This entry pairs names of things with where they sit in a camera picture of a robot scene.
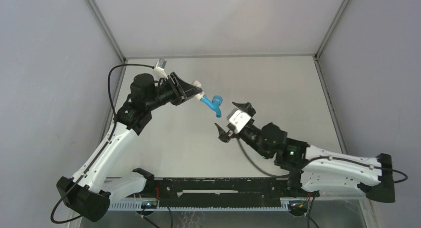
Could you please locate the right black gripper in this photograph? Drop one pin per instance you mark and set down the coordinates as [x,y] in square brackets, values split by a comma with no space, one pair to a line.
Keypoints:
[224,136]

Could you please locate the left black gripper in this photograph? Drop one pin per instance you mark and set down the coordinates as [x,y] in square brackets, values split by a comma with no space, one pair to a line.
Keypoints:
[182,90]

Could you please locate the blue plastic water faucet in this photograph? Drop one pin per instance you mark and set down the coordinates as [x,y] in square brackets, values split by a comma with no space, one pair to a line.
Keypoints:
[213,104]

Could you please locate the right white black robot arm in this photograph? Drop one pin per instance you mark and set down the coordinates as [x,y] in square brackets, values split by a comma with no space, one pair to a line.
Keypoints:
[310,168]

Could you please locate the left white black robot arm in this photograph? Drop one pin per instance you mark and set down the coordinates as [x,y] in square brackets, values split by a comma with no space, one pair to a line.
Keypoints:
[85,192]

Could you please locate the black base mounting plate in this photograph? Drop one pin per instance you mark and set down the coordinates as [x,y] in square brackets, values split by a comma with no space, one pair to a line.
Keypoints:
[192,198]

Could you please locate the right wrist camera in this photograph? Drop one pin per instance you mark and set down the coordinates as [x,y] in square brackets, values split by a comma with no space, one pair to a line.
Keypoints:
[237,120]

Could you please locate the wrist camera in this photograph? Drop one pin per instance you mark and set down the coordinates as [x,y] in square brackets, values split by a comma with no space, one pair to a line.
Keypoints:
[237,120]
[158,69]

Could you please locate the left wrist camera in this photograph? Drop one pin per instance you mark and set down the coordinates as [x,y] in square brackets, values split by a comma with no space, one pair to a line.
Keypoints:
[158,69]

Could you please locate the aluminium frame rail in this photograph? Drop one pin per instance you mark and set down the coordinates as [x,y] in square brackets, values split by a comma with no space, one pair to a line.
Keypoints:
[345,195]

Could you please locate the white slotted cable duct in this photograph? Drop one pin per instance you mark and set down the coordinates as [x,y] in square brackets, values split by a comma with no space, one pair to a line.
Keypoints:
[132,205]

